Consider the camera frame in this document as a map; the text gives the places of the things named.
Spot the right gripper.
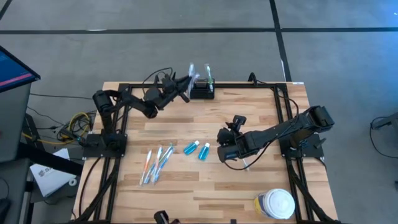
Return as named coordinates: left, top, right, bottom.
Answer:
left=216, top=115, right=249, bottom=162

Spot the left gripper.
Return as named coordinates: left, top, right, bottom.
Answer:
left=158, top=74, right=194, bottom=104

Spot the blue mouthwash bottle white cap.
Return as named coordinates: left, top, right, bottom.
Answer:
left=197, top=142, right=211, bottom=162
left=182, top=139, right=201, bottom=156

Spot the white wipes canister yellow label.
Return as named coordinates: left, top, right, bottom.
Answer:
left=253, top=188, right=296, bottom=220

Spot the black power supply box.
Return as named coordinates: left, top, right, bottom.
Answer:
left=58, top=129, right=94, bottom=147

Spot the grey floor object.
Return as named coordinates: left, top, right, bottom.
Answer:
left=371, top=111, right=398, bottom=131

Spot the black desk bar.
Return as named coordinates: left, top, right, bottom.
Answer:
left=17, top=142, right=84, bottom=177

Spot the white paper booklet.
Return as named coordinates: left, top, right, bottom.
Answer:
left=29, top=148, right=78, bottom=198

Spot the blue screen monitor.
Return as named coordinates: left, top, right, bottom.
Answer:
left=0, top=45, right=42, bottom=94

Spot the grey cabinet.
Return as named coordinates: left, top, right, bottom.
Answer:
left=0, top=82, right=32, bottom=164

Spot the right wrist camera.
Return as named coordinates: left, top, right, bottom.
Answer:
left=217, top=127, right=233, bottom=146

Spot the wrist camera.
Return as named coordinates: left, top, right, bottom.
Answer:
left=161, top=79, right=175, bottom=93
left=217, top=127, right=233, bottom=146

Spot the black wire toothbrush holder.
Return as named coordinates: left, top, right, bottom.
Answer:
left=189, top=79, right=216, bottom=100

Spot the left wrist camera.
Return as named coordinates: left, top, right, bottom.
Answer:
left=161, top=79, right=175, bottom=93

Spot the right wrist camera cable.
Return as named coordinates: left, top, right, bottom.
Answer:
left=223, top=141, right=269, bottom=171

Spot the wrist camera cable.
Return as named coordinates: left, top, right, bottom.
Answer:
left=223, top=141, right=269, bottom=171
left=141, top=67, right=174, bottom=94

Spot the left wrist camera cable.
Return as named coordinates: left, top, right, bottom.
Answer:
left=141, top=67, right=174, bottom=94

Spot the right arm supply cable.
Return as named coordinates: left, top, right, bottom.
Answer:
left=256, top=80, right=300, bottom=125

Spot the arm supply cable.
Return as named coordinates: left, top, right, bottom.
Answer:
left=78, top=156, right=103, bottom=218
left=256, top=80, right=300, bottom=125

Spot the black floor cable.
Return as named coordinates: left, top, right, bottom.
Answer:
left=29, top=92, right=101, bottom=101
left=369, top=116, right=398, bottom=159

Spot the left arm supply cable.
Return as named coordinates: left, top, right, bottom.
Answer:
left=78, top=156, right=103, bottom=218

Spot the yellow floor cable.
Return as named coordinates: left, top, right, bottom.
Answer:
left=21, top=111, right=91, bottom=146

